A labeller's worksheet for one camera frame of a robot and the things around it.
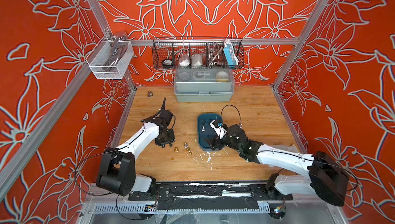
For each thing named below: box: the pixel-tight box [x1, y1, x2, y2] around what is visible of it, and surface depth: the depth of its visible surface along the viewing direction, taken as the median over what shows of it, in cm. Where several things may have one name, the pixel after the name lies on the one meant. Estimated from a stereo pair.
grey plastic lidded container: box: [173, 68, 236, 103], surface depth 103 cm
